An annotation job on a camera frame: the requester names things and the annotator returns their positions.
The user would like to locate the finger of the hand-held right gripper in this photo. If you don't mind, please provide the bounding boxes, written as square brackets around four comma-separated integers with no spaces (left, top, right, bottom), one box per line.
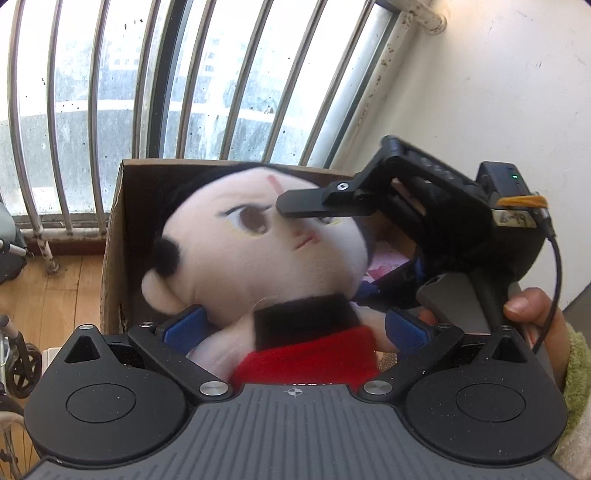
[353,254,428,311]
[276,180,384,219]

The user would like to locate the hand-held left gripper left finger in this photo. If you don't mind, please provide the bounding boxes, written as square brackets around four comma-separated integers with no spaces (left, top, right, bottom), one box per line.
[60,305,235,407]

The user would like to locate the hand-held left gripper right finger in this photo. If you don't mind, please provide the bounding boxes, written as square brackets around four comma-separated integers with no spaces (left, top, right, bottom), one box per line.
[358,305,539,403]

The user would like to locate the plush doll with red top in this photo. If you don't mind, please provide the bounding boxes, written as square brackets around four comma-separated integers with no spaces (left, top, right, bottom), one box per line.
[141,161,416,393]

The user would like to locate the brown cardboard box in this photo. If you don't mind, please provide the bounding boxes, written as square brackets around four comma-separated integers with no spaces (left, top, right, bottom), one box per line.
[99,158,419,365]

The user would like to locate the person's right forearm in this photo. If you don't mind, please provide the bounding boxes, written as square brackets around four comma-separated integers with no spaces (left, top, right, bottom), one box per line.
[551,323,591,469]

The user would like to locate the person's right hand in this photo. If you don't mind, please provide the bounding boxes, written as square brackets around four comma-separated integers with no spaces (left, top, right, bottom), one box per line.
[503,287,570,393]

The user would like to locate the pink printed paper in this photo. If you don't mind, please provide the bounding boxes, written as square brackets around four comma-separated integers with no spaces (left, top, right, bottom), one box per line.
[362,244,414,289]

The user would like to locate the grey folded wheelchair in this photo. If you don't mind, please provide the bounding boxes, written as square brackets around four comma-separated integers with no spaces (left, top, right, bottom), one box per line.
[0,203,43,480]

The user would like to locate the metal window railing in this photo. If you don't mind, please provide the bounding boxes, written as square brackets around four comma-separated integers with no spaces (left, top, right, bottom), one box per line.
[0,0,416,275]

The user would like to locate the black braided cable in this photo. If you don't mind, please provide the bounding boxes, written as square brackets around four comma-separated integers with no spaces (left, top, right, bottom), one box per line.
[531,222,563,356]

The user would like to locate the white wall pipe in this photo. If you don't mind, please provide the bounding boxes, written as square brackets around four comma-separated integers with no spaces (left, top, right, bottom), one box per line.
[372,0,448,35]

